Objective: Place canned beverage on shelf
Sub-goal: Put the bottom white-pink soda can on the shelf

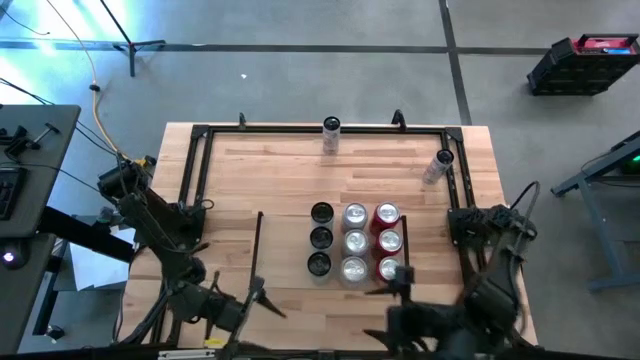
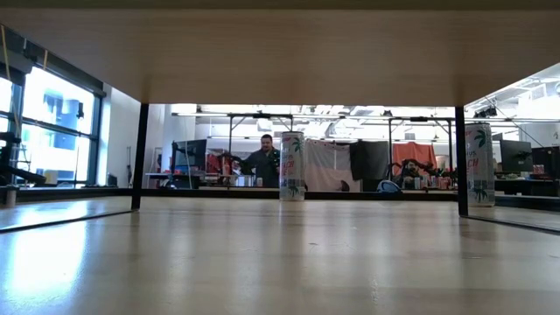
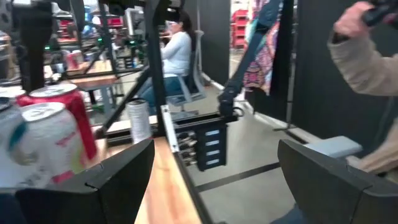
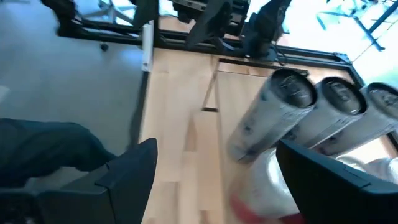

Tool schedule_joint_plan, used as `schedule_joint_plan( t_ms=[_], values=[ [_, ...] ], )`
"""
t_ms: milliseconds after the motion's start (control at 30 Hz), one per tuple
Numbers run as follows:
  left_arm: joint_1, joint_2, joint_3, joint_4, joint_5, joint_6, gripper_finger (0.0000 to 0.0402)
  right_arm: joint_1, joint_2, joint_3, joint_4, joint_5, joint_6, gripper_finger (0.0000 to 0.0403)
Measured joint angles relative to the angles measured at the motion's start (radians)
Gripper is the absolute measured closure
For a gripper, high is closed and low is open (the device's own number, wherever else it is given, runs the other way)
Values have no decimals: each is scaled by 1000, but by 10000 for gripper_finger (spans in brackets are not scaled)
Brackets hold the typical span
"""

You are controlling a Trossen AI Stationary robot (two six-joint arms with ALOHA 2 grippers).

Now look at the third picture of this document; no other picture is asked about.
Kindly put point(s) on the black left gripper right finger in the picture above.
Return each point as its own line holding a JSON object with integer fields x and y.
{"x": 335, "y": 199}

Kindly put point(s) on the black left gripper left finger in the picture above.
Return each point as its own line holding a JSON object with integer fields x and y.
{"x": 118, "y": 193}

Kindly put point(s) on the white slim energy can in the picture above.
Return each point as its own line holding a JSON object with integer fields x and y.
{"x": 139, "y": 121}

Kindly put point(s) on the pink and white soda can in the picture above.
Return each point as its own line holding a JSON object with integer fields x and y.
{"x": 49, "y": 143}

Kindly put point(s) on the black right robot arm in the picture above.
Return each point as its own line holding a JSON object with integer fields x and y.
{"x": 32, "y": 46}

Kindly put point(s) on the black box with blue labels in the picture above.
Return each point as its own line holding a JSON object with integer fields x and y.
{"x": 208, "y": 146}

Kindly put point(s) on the background wooden table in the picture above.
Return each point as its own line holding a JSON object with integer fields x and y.
{"x": 93, "y": 81}

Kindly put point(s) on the person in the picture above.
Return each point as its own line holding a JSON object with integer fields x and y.
{"x": 177, "y": 53}
{"x": 367, "y": 68}

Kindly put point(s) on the colourful patterned cloth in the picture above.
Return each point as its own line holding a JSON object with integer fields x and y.
{"x": 267, "y": 71}

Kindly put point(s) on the black handheld device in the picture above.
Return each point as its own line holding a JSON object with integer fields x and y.
{"x": 379, "y": 12}

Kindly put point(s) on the red storage rack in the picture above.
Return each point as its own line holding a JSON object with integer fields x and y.
{"x": 239, "y": 28}

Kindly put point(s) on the black metal table frame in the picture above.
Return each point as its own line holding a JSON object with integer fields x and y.
{"x": 119, "y": 139}

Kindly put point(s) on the silver mounting bracket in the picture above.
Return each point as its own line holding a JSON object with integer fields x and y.
{"x": 169, "y": 130}

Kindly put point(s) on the black overhead rig frame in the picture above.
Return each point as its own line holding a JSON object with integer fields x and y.
{"x": 155, "y": 62}

